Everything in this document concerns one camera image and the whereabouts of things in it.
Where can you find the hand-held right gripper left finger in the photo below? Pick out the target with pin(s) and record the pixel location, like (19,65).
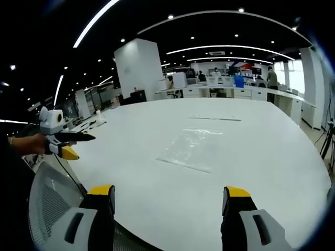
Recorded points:
(89,225)

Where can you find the white machine box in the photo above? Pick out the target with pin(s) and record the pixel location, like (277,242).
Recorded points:
(179,79)

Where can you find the white square pillar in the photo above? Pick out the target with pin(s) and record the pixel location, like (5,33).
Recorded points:
(137,69)

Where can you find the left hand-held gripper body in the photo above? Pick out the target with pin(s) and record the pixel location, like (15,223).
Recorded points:
(51,123)

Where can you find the blue container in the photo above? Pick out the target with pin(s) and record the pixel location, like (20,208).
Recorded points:
(239,80)

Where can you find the clear plastic strip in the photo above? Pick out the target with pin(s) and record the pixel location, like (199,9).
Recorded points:
(214,119)

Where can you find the white plastic bottle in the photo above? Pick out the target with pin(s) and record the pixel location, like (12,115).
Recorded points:
(99,117)

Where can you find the person's left hand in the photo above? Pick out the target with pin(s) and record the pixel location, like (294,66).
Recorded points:
(35,145)

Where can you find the black cabinet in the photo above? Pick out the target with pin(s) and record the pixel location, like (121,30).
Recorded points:
(136,97)

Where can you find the clear resealable plastic bag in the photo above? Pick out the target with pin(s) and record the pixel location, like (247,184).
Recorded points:
(191,149)

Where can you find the white mesh office chair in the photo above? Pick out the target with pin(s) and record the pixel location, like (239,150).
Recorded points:
(52,201)

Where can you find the black tripod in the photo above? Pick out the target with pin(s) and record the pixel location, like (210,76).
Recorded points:
(327,136)

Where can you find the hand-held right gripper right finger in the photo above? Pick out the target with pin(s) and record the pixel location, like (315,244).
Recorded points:
(251,222)

